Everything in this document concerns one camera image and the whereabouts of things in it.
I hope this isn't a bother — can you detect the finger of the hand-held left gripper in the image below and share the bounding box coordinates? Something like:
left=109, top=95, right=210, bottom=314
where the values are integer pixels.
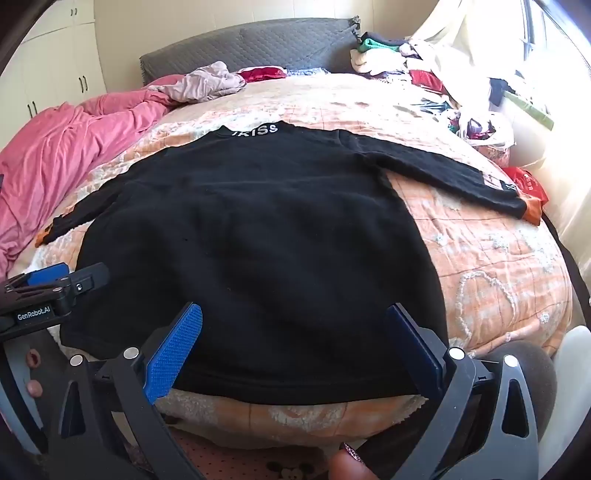
left=65, top=262, right=112, bottom=298
left=4, top=262, right=71, bottom=295

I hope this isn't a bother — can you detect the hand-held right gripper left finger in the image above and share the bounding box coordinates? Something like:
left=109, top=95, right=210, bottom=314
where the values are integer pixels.
left=46, top=302, right=204, bottom=480

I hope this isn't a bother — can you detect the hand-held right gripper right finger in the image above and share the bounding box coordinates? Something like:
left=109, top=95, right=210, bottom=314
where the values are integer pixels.
left=386, top=303, right=539, bottom=480

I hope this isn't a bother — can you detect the black sweater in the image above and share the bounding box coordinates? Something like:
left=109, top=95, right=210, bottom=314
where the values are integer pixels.
left=37, top=121, right=543, bottom=407

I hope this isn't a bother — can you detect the white bag of clothes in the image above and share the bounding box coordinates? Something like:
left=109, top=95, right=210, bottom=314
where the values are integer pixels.
left=445, top=108, right=515, bottom=161

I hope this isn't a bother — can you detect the small heap of clothes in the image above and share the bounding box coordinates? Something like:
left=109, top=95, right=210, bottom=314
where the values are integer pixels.
left=487, top=69, right=527, bottom=109

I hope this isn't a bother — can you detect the pile of clothes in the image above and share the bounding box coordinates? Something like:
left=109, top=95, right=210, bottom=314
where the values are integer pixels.
left=348, top=31, right=462, bottom=112

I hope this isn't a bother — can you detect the person's left hand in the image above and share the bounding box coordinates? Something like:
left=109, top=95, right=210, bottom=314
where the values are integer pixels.
left=23, top=346, right=47, bottom=402

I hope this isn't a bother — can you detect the person's right hand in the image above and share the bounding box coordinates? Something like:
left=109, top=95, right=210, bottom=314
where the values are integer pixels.
left=330, top=442, right=384, bottom=480

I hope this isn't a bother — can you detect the orange plaid blanket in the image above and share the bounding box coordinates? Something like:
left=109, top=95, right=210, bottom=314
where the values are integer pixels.
left=28, top=74, right=575, bottom=450

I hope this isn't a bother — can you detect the pink duvet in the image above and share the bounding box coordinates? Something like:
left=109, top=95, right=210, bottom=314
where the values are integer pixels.
left=0, top=74, right=185, bottom=278

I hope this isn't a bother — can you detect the red plastic bag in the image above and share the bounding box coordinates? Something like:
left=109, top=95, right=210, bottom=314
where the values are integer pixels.
left=501, top=166, right=550, bottom=213

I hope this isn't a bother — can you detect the white wardrobe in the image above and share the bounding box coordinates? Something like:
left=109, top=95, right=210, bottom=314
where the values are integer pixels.
left=0, top=0, right=109, bottom=123

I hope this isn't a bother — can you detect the crumpled mauve garment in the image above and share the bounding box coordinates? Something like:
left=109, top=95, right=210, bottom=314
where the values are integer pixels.
left=164, top=62, right=245, bottom=103

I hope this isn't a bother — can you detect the white curtain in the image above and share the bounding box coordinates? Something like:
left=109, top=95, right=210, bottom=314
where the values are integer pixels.
left=409, top=0, right=591, bottom=232

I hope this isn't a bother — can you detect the green sill cushion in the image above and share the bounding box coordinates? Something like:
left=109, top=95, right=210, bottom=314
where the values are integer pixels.
left=503, top=90, right=555, bottom=132

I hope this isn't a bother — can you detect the red cloth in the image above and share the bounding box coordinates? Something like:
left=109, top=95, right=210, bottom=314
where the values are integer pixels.
left=238, top=66, right=287, bottom=84

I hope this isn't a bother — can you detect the grey quilted headboard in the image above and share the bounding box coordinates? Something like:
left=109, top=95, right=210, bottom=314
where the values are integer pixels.
left=139, top=17, right=363, bottom=86

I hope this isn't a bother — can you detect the window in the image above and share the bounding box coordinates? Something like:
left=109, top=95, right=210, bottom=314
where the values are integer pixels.
left=524, top=0, right=589, bottom=93

